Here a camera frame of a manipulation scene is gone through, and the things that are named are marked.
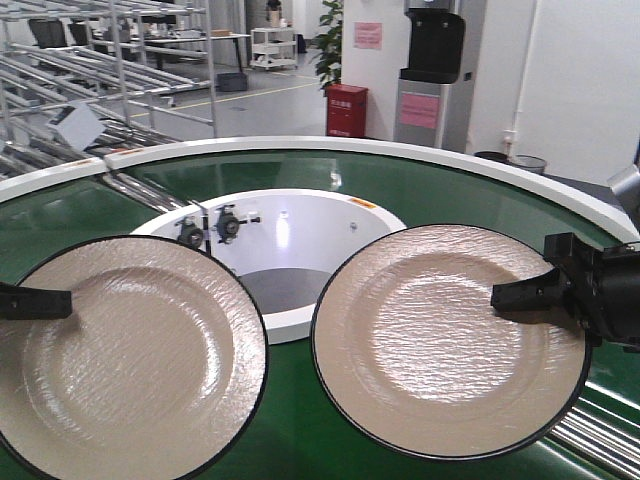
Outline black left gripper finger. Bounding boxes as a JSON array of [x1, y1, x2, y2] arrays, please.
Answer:
[[1, 282, 73, 320]]

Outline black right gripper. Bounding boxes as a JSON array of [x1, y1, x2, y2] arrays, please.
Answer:
[[490, 233, 639, 350]]

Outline beige plate black rim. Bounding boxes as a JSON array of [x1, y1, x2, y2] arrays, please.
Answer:
[[1, 236, 268, 479], [311, 225, 591, 461]]

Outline white outer conveyor rim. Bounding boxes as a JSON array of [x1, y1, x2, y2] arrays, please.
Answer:
[[1, 136, 639, 243]]

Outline grey waste bin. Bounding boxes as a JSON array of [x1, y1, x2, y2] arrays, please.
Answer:
[[512, 155, 547, 174]]

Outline chrome conveyor rollers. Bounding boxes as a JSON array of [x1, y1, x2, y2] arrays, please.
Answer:
[[129, 160, 639, 479]]

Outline white control box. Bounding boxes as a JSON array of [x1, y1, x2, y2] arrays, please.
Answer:
[[47, 101, 106, 151]]

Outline grey water dispenser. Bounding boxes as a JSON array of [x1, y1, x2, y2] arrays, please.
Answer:
[[394, 1, 466, 147]]

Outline metal roller rack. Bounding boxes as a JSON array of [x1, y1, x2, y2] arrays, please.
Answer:
[[1, 1, 216, 180]]

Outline red fire extinguisher cabinet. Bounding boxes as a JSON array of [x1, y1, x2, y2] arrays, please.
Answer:
[[325, 84, 368, 138]]

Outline green conveyor belt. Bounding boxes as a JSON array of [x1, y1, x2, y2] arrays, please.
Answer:
[[1, 149, 629, 479]]

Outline dark grey storage crate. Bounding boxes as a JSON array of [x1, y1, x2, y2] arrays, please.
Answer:
[[216, 72, 248, 92]]

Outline green potted plant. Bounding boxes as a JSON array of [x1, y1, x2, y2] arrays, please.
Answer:
[[314, 0, 344, 91]]

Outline white rolling cart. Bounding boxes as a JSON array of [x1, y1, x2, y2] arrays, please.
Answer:
[[249, 27, 298, 71]]

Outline black bearing mount left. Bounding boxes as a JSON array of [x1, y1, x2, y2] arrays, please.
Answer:
[[176, 217, 204, 249]]

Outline black bearing mount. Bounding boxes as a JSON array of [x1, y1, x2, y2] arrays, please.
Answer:
[[176, 217, 204, 249], [215, 204, 262, 244]]

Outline black bearing mount right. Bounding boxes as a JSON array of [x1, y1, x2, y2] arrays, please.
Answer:
[[215, 204, 262, 244]]

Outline white inner conveyor ring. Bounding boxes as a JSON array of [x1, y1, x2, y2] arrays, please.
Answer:
[[128, 188, 409, 346]]

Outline pink wall notice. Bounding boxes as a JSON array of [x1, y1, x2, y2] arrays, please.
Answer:
[[353, 22, 383, 50]]

